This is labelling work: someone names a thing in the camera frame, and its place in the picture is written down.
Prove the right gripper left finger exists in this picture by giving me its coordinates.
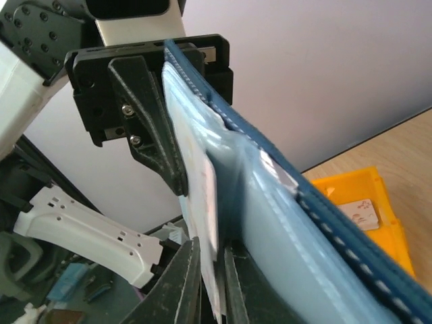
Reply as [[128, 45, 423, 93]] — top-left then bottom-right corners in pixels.
[[124, 237, 201, 323]]

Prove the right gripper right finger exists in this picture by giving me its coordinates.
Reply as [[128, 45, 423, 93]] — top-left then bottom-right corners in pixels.
[[223, 246, 250, 324]]

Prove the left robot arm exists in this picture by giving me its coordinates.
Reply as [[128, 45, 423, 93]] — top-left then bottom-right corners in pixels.
[[1, 1, 234, 300]]

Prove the blue leather card holder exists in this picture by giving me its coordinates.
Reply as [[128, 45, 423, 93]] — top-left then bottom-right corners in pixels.
[[162, 40, 431, 323]]

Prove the small yellow bin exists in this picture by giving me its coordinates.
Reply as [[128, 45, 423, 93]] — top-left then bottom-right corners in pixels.
[[312, 167, 416, 277]]

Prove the white patterned card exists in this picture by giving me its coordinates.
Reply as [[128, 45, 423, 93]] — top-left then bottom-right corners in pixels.
[[181, 153, 222, 323]]

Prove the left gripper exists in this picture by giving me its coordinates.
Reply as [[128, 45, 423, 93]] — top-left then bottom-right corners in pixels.
[[65, 34, 234, 196]]

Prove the card in small bin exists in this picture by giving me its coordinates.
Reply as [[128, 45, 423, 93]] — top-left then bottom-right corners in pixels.
[[337, 198, 381, 231]]

